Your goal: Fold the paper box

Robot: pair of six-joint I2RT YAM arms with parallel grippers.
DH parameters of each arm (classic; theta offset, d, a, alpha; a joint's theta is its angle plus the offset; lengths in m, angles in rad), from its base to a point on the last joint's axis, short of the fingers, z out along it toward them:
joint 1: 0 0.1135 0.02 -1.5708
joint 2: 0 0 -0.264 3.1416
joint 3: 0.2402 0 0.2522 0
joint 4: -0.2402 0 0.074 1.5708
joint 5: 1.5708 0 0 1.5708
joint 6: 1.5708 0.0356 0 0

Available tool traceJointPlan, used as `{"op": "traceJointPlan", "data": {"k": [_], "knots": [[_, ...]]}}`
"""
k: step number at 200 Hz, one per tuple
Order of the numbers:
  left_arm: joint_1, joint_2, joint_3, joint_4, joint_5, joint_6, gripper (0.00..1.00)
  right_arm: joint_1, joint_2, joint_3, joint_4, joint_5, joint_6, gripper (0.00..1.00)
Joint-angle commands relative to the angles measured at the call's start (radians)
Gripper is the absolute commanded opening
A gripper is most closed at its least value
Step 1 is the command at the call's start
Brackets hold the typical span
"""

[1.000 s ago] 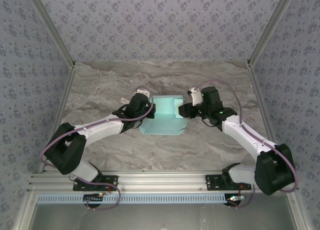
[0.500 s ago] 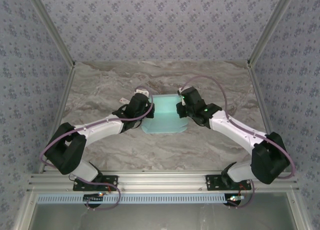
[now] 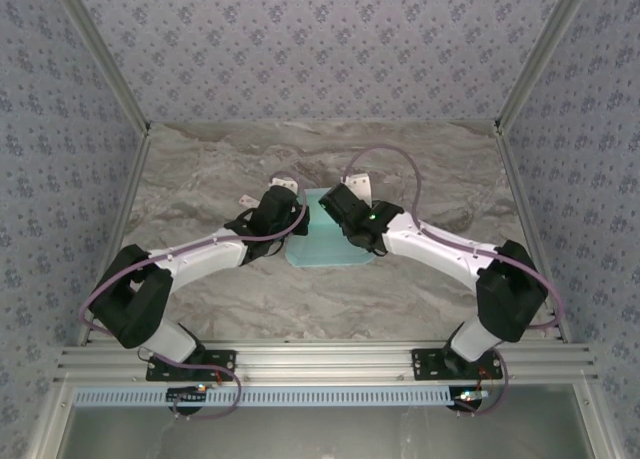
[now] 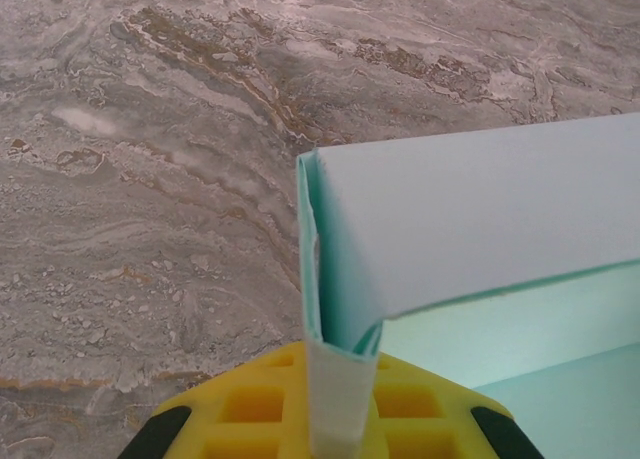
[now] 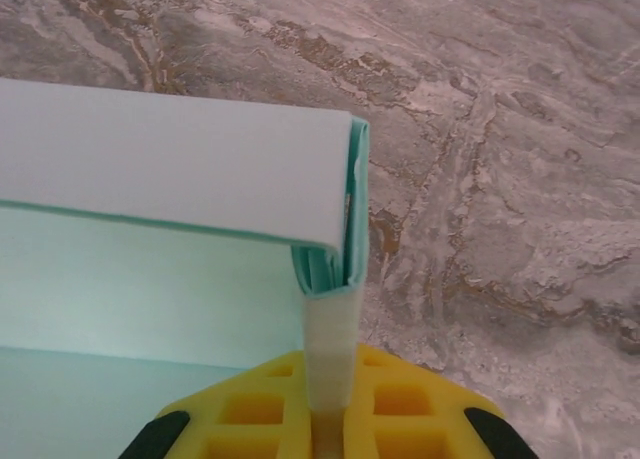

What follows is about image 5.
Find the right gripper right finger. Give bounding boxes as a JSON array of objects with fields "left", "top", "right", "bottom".
[{"left": 343, "top": 342, "right": 541, "bottom": 459}]

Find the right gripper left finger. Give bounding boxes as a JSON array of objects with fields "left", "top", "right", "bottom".
[{"left": 117, "top": 350, "right": 315, "bottom": 459}]

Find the light blue paper box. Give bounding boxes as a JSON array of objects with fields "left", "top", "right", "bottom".
[{"left": 0, "top": 77, "right": 374, "bottom": 459}]

